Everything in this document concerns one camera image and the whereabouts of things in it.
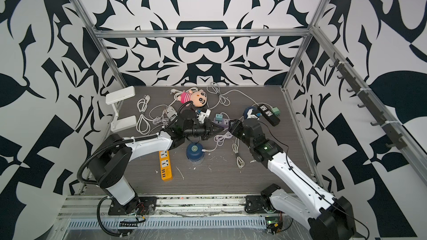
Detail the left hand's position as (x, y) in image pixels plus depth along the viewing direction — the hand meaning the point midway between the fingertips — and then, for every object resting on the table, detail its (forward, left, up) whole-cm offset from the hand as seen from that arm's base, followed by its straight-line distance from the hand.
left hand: (224, 125), depth 78 cm
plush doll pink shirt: (+27, +13, -11) cm, 32 cm away
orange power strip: (-11, +29, -17) cm, 35 cm away
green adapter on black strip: (+20, -35, -18) cm, 44 cm away
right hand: (+2, -4, 0) cm, 4 cm away
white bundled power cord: (+13, +46, -19) cm, 52 cm away
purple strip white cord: (+42, +3, -18) cm, 46 cm away
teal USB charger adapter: (+13, +1, -13) cm, 19 cm away
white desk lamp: (+14, +59, -18) cm, 63 cm away
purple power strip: (+12, -2, -17) cm, 21 cm away
